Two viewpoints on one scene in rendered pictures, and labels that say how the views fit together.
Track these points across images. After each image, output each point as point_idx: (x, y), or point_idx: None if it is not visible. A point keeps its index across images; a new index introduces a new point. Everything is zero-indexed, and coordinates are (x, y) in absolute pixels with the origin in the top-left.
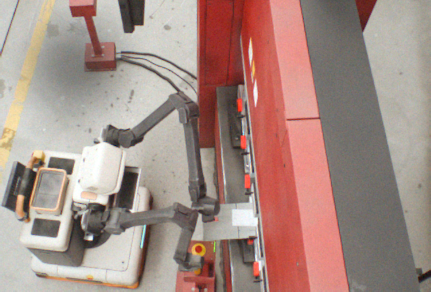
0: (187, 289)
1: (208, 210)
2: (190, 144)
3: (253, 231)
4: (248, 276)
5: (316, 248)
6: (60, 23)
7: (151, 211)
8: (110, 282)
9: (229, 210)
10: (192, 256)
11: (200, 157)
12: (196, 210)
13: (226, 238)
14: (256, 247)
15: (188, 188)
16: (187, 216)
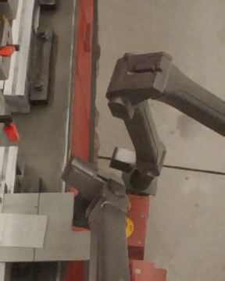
0: (146, 272)
1: (87, 162)
2: (113, 255)
3: (8, 204)
4: (36, 161)
5: None
6: None
7: (212, 108)
8: None
9: (48, 245)
10: (129, 160)
11: (91, 243)
12: (110, 99)
13: (63, 193)
14: (9, 184)
15: (127, 203)
16: (130, 73)
